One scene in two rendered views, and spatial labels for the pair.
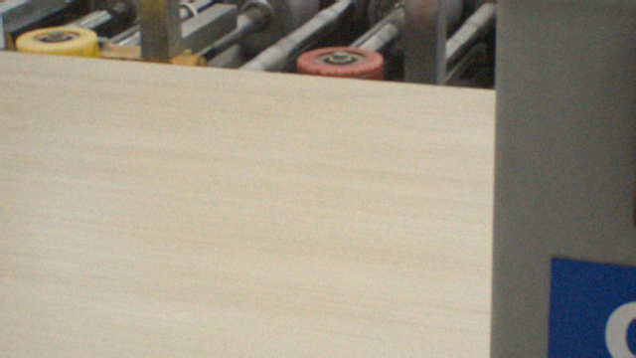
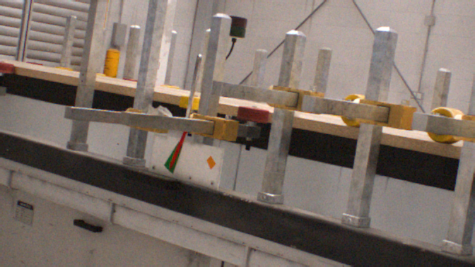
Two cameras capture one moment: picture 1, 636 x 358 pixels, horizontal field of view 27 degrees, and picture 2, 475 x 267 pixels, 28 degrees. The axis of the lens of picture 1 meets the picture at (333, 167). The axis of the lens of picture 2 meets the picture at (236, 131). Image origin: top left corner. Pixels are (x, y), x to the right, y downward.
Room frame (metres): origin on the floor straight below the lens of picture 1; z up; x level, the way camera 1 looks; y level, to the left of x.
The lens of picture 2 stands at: (-2.10, -1.57, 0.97)
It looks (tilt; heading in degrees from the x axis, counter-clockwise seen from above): 3 degrees down; 24
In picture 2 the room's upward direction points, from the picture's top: 9 degrees clockwise
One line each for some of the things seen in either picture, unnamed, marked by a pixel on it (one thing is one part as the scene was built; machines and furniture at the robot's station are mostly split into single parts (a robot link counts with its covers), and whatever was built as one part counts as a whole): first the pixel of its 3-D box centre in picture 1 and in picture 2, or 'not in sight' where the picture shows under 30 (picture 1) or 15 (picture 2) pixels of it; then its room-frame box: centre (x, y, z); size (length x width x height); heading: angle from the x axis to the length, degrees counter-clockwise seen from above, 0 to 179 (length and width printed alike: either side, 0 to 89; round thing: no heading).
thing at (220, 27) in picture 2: not in sight; (208, 109); (0.01, -0.54, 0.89); 0.04 x 0.04 x 0.48; 70
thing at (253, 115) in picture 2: not in sight; (250, 128); (0.12, -0.62, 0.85); 0.08 x 0.08 x 0.11
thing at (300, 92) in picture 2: not in sight; (293, 99); (-0.08, -0.80, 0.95); 0.14 x 0.06 x 0.05; 70
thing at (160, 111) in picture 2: not in sight; (159, 109); (-0.18, -0.52, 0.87); 0.09 x 0.07 x 0.02; 160
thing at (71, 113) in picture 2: not in sight; (136, 120); (0.04, -0.33, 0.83); 0.43 x 0.03 x 0.04; 160
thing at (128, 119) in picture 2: not in sight; (194, 126); (-0.07, -0.56, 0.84); 0.43 x 0.03 x 0.04; 160
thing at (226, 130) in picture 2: not in sight; (212, 126); (0.01, -0.57, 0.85); 0.14 x 0.06 x 0.05; 70
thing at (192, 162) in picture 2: not in sight; (184, 160); (0.00, -0.51, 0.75); 0.26 x 0.01 x 0.10; 70
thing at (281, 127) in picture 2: not in sight; (280, 133); (-0.07, -0.78, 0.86); 0.04 x 0.04 x 0.48; 70
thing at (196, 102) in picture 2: not in sight; (192, 115); (0.23, -0.40, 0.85); 0.08 x 0.08 x 0.11
